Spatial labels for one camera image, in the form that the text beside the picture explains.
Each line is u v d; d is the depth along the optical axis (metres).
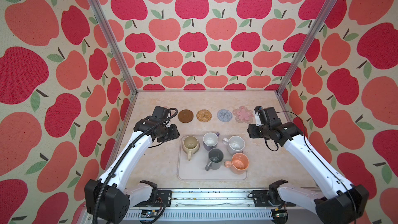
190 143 0.91
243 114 1.08
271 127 0.57
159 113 0.61
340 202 0.37
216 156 0.84
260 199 0.73
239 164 0.84
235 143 0.93
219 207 0.73
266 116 0.60
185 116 1.08
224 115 1.07
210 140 0.93
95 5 0.76
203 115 1.07
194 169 0.84
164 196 0.75
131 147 0.47
